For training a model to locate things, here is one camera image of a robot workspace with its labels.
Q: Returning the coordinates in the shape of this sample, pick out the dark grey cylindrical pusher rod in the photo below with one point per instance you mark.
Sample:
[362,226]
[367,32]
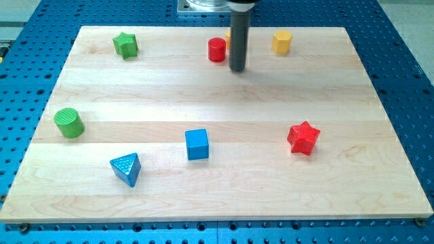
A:
[240,23]

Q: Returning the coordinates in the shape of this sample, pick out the red cylinder block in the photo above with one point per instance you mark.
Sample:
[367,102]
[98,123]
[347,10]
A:
[216,49]

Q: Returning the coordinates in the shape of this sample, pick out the orange block behind rod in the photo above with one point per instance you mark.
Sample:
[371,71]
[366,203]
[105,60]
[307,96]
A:
[228,39]

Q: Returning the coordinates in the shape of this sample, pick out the yellow hexagon block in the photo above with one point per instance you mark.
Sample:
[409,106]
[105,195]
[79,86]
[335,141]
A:
[282,40]

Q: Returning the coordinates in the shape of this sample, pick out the green star block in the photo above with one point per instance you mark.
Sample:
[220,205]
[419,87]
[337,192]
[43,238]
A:
[126,45]

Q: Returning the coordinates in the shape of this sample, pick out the blue cube block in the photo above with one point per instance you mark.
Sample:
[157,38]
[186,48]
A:
[197,144]

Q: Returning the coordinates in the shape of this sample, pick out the red star block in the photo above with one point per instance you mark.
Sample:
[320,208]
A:
[302,138]

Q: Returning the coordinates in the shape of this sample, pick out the light wooden board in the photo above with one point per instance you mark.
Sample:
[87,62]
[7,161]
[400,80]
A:
[144,105]

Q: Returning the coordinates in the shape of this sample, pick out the blue triangle block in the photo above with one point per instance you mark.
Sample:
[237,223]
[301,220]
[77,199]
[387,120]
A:
[127,168]

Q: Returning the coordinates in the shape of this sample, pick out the green cylinder block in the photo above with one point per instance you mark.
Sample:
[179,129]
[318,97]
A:
[69,123]

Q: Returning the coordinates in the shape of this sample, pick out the board corner screw right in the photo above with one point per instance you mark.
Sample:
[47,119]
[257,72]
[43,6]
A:
[419,222]

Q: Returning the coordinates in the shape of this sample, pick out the board corner screw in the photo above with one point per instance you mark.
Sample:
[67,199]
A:
[23,228]
[419,222]

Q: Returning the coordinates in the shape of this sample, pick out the board corner screw left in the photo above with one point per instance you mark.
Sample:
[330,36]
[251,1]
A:
[23,228]

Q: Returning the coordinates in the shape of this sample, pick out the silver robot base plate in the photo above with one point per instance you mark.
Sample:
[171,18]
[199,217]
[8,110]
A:
[202,6]

